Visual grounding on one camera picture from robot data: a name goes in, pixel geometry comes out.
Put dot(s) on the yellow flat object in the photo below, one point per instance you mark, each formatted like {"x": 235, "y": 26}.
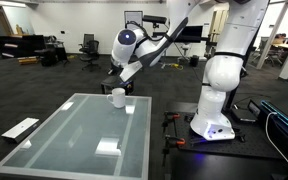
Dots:
{"x": 28, "y": 60}

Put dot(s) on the black flat controller box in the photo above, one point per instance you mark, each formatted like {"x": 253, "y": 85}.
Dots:
{"x": 242, "y": 115}

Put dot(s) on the white whiteboard on stand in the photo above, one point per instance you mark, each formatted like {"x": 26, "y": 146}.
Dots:
{"x": 133, "y": 16}

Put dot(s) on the black waste bin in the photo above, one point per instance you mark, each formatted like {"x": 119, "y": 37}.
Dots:
{"x": 194, "y": 61}

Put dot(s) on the black box with blue light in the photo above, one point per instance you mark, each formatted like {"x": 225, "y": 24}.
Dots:
{"x": 106, "y": 83}

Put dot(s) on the black mesh office chair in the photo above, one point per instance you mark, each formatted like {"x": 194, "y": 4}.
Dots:
{"x": 91, "y": 55}

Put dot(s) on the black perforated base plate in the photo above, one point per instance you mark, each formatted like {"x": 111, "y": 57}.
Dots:
{"x": 250, "y": 143}

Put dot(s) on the orange black bar clamp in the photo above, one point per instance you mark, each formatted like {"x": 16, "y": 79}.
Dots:
{"x": 174, "y": 142}
{"x": 170, "y": 116}

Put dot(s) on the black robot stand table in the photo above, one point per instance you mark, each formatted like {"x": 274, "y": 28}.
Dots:
{"x": 217, "y": 168}

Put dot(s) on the cluttered dark side table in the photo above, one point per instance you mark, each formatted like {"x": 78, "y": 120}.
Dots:
{"x": 59, "y": 46}

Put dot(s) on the black camera on stand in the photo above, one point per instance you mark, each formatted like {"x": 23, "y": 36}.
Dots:
{"x": 154, "y": 19}

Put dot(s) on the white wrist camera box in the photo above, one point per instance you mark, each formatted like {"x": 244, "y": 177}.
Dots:
{"x": 130, "y": 71}

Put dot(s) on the white ceramic mug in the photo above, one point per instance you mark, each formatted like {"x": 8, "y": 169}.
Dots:
{"x": 119, "y": 98}

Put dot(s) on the black device with blue strip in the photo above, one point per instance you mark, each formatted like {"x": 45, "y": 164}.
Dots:
{"x": 284, "y": 126}

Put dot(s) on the black computer monitor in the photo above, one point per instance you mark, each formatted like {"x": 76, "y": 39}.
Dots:
{"x": 190, "y": 34}

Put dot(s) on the dark storage cabinet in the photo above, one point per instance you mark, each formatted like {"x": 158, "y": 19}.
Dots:
{"x": 17, "y": 46}

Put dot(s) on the grey backed office chair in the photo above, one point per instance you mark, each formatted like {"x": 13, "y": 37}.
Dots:
{"x": 88, "y": 38}

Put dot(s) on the black low stool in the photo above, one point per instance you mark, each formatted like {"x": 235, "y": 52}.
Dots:
{"x": 47, "y": 56}

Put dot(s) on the white flat box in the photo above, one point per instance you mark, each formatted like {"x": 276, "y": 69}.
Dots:
{"x": 20, "y": 129}

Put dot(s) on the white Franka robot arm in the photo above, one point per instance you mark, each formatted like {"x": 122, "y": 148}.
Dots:
{"x": 217, "y": 73}

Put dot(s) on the white tape patch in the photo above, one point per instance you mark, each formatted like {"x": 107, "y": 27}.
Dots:
{"x": 67, "y": 106}
{"x": 108, "y": 147}
{"x": 26, "y": 144}
{"x": 130, "y": 109}

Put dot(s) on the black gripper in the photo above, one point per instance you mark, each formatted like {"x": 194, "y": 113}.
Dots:
{"x": 116, "y": 68}

